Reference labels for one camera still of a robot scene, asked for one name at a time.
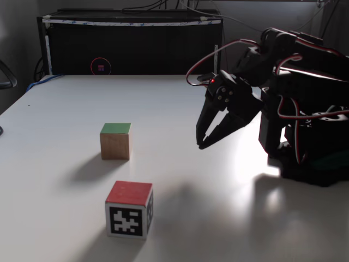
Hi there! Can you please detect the black chair armrest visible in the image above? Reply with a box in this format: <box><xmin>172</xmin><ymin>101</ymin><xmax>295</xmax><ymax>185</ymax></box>
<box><xmin>0</xmin><ymin>59</ymin><xmax>18</xmax><ymax>88</ymax></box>

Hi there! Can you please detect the grey cable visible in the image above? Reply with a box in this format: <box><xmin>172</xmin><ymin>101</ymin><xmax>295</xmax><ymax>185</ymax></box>
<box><xmin>218</xmin><ymin>13</ymin><xmax>267</xmax><ymax>32</ymax></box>

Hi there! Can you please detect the black computer case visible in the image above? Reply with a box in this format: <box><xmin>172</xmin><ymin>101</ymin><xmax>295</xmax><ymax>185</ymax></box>
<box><xmin>37</xmin><ymin>8</ymin><xmax>225</xmax><ymax>76</ymax></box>

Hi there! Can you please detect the green-topped wooden cube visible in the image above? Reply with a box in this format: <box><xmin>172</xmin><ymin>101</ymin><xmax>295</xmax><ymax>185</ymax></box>
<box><xmin>99</xmin><ymin>122</ymin><xmax>132</xmax><ymax>160</ymax></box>

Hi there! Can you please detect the red white black servo cable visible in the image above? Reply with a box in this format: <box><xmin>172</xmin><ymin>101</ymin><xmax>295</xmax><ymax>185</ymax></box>
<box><xmin>186</xmin><ymin>39</ymin><xmax>263</xmax><ymax>87</ymax></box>

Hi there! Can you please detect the red-topped cube with marker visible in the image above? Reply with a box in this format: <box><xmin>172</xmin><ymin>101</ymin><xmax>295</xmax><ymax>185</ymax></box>
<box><xmin>105</xmin><ymin>180</ymin><xmax>154</xmax><ymax>241</ymax></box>

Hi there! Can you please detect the blue cable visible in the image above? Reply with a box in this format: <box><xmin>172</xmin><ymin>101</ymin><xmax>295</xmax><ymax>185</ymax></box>
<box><xmin>26</xmin><ymin>74</ymin><xmax>65</xmax><ymax>92</ymax></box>

